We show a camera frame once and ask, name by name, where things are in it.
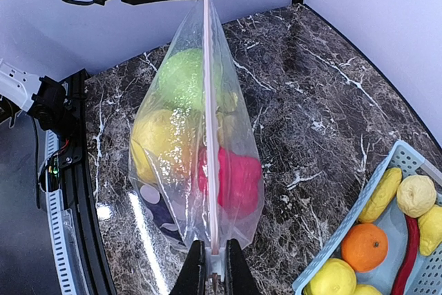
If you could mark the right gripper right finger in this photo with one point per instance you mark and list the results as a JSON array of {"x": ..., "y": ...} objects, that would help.
[{"x": 238, "y": 279}]

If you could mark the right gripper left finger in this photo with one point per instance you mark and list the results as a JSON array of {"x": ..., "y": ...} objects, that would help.
[{"x": 192, "y": 276}]

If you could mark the purple eggplant toy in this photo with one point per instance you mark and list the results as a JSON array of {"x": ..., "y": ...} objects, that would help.
[{"x": 159, "y": 213}]

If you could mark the green pepper toy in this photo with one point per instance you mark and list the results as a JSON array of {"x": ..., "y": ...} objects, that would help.
[{"x": 180, "y": 79}]

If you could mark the clear zip top bag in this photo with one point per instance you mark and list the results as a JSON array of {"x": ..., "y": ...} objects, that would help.
[{"x": 193, "y": 203}]

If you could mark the yellow bell pepper toy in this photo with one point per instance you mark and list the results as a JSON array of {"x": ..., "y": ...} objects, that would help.
[{"x": 162, "y": 145}]

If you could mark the napa cabbage toy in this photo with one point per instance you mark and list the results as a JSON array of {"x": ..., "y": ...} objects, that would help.
[{"x": 226, "y": 116}]

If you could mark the yellow lemon toy front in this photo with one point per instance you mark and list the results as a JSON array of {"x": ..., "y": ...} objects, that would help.
[{"x": 334, "y": 277}]

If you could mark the yellow banana toy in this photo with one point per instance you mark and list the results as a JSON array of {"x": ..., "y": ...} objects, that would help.
[{"x": 363, "y": 289}]

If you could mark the orange fruit toy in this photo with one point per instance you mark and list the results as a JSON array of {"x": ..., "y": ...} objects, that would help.
[{"x": 364, "y": 247}]

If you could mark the red chili pepper toy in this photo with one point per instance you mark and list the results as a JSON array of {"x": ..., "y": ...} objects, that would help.
[{"x": 413, "y": 239}]

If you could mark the light blue plastic basket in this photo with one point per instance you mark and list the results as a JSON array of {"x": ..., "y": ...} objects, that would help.
[{"x": 425, "y": 277}]

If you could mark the yellow potato toy back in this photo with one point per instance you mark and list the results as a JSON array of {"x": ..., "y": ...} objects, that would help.
[{"x": 416, "y": 195}]

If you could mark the small yellow fruit toy right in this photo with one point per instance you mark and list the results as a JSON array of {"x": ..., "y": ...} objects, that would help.
[{"x": 430, "y": 230}]

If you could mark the white cable duct strip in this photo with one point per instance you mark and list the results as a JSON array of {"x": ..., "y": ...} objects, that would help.
[{"x": 55, "y": 214}]

